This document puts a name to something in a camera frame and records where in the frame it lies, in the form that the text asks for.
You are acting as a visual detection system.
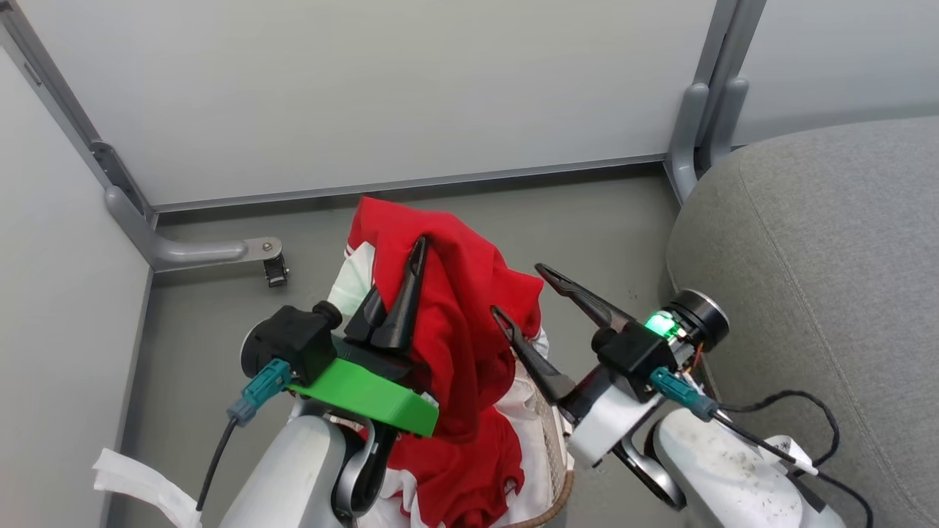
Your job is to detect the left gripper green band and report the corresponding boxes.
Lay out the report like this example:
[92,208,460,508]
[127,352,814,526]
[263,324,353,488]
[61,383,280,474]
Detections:
[288,235,441,439]

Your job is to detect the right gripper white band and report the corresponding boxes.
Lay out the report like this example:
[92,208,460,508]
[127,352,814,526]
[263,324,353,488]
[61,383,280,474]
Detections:
[489,263,665,468]

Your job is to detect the red and white garment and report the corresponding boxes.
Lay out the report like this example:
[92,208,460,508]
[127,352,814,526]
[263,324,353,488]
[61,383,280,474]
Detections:
[326,194,560,528]

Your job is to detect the grey partition foot with bolt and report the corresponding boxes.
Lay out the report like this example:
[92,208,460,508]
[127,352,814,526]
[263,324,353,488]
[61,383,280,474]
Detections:
[104,185,284,274]

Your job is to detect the grey fabric sofa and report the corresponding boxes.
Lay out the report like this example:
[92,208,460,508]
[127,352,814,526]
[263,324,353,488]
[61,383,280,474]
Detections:
[665,116,939,528]

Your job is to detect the white paper scrap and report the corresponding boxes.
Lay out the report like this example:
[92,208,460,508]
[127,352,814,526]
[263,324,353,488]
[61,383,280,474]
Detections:
[92,447,203,528]

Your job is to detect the grey partition bottom rail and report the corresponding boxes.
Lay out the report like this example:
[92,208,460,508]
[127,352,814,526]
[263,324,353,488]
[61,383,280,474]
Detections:
[150,153,670,215]

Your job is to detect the right cable with teal connector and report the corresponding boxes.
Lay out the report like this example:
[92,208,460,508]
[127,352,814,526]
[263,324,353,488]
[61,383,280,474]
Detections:
[648,367,819,476]

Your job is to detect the cable with teal connector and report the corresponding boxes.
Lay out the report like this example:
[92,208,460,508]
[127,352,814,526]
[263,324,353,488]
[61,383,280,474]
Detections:
[648,367,819,476]
[195,357,294,512]

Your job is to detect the left cable with teal connector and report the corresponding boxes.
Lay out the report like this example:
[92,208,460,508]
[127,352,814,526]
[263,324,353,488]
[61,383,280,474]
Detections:
[195,357,294,512]

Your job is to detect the thin black looped cable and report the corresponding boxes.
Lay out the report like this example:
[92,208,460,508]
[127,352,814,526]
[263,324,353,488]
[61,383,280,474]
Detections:
[717,390,875,528]

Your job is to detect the grey double partition post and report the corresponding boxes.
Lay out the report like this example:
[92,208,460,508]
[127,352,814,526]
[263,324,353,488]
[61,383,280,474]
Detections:
[690,0,768,92]

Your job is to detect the grey partition post with hinge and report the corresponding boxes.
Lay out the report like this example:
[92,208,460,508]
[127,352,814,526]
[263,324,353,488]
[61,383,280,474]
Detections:
[0,0,159,222]

